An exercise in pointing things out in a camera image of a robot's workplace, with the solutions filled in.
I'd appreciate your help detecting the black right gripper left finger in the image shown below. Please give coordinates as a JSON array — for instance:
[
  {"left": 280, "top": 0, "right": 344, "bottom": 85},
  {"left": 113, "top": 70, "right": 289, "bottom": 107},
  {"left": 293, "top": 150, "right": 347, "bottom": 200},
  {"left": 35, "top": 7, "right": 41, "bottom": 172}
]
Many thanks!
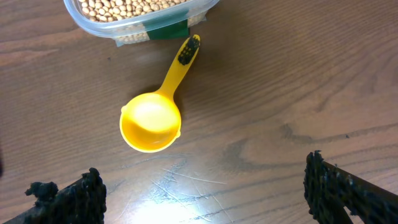
[{"left": 6, "top": 167, "right": 106, "bottom": 224}]

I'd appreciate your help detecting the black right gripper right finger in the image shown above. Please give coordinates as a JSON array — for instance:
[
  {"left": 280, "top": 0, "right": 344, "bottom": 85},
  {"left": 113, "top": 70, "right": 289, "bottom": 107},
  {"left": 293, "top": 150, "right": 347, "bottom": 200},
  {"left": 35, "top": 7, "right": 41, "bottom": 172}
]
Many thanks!
[{"left": 303, "top": 151, "right": 397, "bottom": 224}]

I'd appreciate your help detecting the soybeans pile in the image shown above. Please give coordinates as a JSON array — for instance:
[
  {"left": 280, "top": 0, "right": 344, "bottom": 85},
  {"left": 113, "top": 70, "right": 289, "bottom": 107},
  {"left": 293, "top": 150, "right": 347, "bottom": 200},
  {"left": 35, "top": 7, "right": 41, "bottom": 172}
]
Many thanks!
[{"left": 76, "top": 0, "right": 207, "bottom": 45}]

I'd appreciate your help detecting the green tape label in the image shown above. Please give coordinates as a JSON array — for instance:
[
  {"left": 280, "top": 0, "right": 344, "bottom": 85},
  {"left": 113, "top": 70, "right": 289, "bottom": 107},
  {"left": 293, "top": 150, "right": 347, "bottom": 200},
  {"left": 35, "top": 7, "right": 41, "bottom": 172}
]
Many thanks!
[{"left": 143, "top": 10, "right": 190, "bottom": 40}]

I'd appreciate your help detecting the yellow plastic measuring scoop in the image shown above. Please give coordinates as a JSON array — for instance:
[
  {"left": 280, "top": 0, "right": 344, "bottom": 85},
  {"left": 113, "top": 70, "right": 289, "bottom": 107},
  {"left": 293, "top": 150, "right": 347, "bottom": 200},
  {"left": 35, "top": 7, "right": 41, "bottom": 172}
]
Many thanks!
[{"left": 119, "top": 34, "right": 201, "bottom": 153}]

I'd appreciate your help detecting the clear plastic container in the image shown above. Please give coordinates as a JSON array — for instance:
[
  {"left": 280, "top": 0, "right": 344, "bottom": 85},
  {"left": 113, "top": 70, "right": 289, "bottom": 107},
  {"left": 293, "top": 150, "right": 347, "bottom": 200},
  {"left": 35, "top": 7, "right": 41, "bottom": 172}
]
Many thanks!
[{"left": 64, "top": 0, "right": 218, "bottom": 46}]

